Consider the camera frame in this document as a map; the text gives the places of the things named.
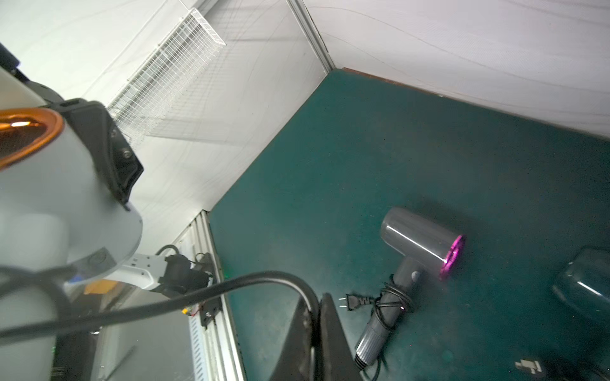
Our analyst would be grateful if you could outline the white hair dryer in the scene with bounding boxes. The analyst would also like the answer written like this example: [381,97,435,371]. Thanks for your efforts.
[1,71,143,380]

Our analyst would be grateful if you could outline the green dryer black cord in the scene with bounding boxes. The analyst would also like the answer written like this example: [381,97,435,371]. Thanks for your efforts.
[514,354,610,381]

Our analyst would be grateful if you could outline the green hair dryer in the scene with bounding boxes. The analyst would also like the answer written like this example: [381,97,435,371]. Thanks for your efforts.
[551,247,609,331]

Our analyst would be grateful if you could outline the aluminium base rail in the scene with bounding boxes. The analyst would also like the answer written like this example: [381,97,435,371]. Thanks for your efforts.
[176,211,246,381]

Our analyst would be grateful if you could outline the grey hair dryer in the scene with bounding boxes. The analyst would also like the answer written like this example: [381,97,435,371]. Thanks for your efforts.
[354,207,465,370]

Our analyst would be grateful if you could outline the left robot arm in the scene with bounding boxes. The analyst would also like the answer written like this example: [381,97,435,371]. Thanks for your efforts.
[49,98,217,298]

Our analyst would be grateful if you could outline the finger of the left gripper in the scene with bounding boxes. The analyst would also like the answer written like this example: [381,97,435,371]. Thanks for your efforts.
[47,98,144,210]

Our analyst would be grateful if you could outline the green table mat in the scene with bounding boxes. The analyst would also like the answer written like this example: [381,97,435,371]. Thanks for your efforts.
[209,71,609,380]

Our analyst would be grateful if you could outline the white dryer black cord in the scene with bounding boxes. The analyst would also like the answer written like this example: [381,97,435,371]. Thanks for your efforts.
[0,264,321,346]

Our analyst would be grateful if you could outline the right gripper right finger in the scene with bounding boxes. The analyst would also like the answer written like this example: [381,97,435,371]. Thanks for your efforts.
[315,293,362,380]

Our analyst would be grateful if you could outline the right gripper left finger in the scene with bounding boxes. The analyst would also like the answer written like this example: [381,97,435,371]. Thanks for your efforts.
[270,298,315,381]

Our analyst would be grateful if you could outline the white wire basket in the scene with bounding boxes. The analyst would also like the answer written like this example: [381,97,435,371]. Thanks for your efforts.
[107,8,226,148]

